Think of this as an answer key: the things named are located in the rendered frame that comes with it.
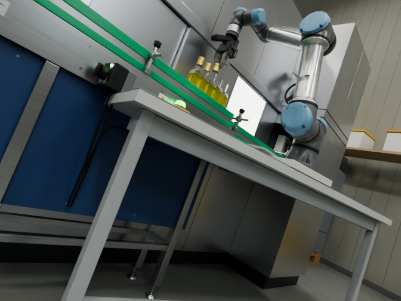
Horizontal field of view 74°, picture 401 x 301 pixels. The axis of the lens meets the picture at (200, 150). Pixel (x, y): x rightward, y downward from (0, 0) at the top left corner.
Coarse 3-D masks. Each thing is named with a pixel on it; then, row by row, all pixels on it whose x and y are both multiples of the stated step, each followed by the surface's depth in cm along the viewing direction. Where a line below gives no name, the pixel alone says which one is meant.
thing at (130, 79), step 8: (120, 64) 82; (112, 72) 80; (120, 72) 82; (128, 72) 84; (104, 80) 82; (112, 80) 81; (120, 80) 82; (128, 80) 84; (104, 88) 85; (112, 88) 81; (120, 88) 83; (128, 88) 85
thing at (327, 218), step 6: (342, 174) 386; (336, 180) 380; (342, 180) 388; (336, 186) 381; (324, 216) 375; (330, 216) 384; (324, 222) 377; (330, 222) 386; (324, 228) 379; (318, 234) 373; (324, 234) 382; (318, 240) 375; (318, 246) 377; (312, 252) 368; (318, 252) 380; (312, 258) 376; (318, 258) 378; (312, 264) 372
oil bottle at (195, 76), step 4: (192, 72) 132; (196, 72) 131; (200, 72) 133; (188, 76) 133; (192, 76) 131; (196, 76) 131; (200, 76) 133; (188, 80) 132; (192, 80) 130; (196, 80) 131; (200, 80) 133; (196, 84) 132
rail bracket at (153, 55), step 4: (156, 44) 97; (160, 44) 98; (156, 48) 98; (152, 52) 97; (156, 52) 98; (148, 56) 98; (152, 56) 97; (156, 56) 96; (160, 56) 95; (152, 60) 98; (148, 64) 97; (144, 68) 96; (148, 68) 97; (144, 72) 96; (148, 72) 97
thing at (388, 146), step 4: (388, 132) 353; (392, 132) 349; (396, 132) 344; (400, 132) 340; (388, 136) 350; (392, 136) 347; (396, 136) 343; (400, 136) 339; (388, 140) 348; (392, 140) 345; (396, 140) 341; (400, 140) 337; (384, 144) 351; (388, 144) 347; (392, 144) 343; (396, 144) 340; (400, 144) 336; (384, 148) 349; (388, 148) 345; (392, 148) 342; (396, 148) 338; (400, 148) 334
